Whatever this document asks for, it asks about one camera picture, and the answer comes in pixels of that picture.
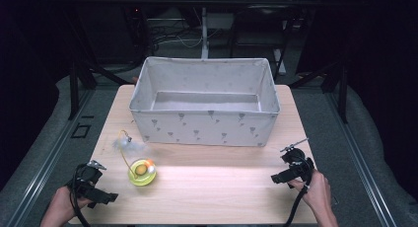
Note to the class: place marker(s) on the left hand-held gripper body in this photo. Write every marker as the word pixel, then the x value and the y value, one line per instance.
pixel 88 176

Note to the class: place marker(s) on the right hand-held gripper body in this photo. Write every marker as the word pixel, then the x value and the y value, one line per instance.
pixel 297 163

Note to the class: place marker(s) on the yellow cat toy with feather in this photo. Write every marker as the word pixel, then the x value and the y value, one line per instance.
pixel 142 176

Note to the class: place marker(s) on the grey printed fabric storage box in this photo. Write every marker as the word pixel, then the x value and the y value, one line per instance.
pixel 203 128

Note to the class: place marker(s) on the person's right hand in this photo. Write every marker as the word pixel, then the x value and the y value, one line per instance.
pixel 317 190

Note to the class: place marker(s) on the person's left hand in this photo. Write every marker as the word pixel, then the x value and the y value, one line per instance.
pixel 62 204

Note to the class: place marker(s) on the black metal stand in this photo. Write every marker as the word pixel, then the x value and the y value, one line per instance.
pixel 343 95
pixel 73 92

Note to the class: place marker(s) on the black chair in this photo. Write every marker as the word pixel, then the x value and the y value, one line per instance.
pixel 259 26

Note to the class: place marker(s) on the white desk with white legs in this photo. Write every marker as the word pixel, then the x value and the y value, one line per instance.
pixel 204 33

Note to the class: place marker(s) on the metal floor rail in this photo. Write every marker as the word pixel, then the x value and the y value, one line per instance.
pixel 49 161
pixel 361 161

